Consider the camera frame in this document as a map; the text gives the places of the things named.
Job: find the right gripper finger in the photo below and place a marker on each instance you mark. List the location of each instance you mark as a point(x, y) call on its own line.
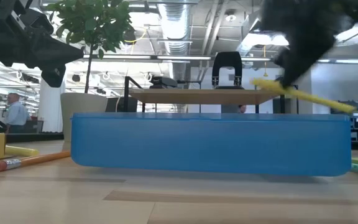
point(297, 67)

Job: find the dark background screen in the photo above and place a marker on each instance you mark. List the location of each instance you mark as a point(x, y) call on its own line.
point(343, 109)

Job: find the white plant pot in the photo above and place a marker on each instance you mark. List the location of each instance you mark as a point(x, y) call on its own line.
point(82, 115)

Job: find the orange pencil with red eraser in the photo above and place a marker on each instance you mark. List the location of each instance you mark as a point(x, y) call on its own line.
point(36, 160)

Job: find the yellow highlighter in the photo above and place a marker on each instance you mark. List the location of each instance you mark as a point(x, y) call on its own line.
point(322, 101)
point(22, 151)

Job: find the wooden shelf with black legs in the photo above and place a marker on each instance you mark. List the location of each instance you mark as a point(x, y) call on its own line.
point(204, 96)

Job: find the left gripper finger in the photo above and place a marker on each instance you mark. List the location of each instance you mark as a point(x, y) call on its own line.
point(54, 76)
point(57, 51)

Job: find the blue plastic pencil box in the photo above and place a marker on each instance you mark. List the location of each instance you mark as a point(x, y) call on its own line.
point(210, 146)

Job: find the black stapler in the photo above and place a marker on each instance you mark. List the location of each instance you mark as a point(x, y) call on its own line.
point(163, 82)

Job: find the green artificial plant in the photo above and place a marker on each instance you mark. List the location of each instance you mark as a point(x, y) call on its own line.
point(95, 21)

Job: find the person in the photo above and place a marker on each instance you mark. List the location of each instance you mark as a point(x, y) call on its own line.
point(242, 109)
point(16, 113)

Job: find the silver ceiling air duct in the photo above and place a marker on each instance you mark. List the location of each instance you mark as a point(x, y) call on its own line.
point(174, 31)

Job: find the white building column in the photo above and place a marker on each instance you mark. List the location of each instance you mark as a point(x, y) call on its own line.
point(50, 109)

